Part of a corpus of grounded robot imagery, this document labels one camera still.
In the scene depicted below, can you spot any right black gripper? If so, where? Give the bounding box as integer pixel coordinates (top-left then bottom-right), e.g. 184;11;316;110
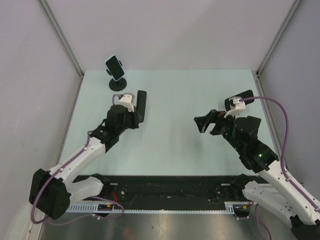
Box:
194;109;244;153

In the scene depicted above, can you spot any black phone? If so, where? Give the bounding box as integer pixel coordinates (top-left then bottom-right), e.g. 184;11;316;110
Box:
224;89;254;111
136;90;147;123

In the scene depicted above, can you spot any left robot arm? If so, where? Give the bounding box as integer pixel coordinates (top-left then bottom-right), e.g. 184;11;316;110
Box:
29;104;146;224

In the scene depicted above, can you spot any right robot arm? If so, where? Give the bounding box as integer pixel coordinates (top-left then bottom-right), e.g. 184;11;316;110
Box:
194;109;320;240

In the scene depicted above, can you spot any white phone stand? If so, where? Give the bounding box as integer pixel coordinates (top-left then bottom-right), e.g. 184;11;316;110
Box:
218;105;226;112

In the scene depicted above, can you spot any black round base phone stand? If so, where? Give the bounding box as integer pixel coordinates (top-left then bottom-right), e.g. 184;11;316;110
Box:
106;68;127;92

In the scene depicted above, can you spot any phone with light blue case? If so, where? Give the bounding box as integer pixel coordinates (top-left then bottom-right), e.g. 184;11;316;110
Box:
105;55;125;82

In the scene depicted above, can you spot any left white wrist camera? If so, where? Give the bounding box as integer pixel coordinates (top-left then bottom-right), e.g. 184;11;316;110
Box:
119;92;135;112

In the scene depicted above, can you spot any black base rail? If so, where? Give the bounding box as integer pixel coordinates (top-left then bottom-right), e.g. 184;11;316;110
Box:
98;175;252;212

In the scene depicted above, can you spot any white slotted cable duct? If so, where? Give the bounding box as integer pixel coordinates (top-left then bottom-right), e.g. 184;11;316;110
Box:
66;201;237;215

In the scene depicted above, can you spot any left aluminium frame post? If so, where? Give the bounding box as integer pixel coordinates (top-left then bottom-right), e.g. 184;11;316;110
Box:
37;0;85;80

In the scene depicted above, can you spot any aluminium frame post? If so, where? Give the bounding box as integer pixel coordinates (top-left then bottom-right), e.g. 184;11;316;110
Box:
37;0;85;80
255;0;304;78

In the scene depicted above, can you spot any right aluminium frame post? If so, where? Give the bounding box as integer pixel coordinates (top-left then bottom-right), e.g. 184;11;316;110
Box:
255;0;304;78

